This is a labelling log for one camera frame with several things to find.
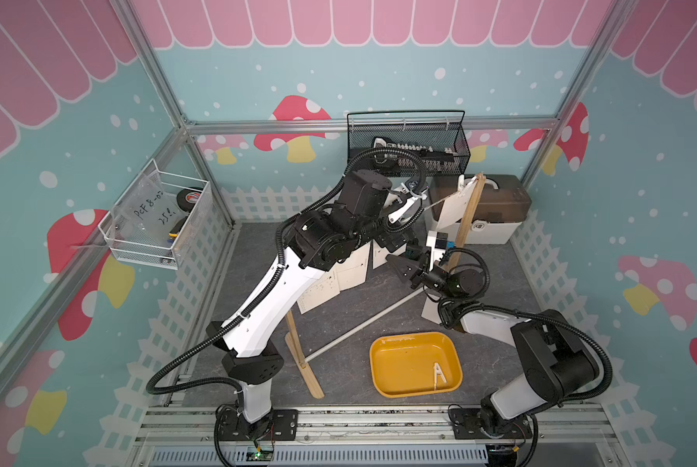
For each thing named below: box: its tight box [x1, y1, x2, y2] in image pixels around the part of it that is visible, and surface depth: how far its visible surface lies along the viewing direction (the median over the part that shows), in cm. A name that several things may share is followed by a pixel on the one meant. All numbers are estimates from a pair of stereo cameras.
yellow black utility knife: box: [167, 215, 188, 244], surface depth 67 cm
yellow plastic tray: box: [369, 331, 463, 398], surface depth 85 cm
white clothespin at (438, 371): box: [433, 361, 447, 391], surface depth 83 cm
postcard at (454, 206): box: [436, 176, 479, 230], surface depth 71 cm
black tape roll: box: [176, 188, 202, 213], surface depth 82 cm
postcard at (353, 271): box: [336, 240, 372, 292], surface depth 65 cm
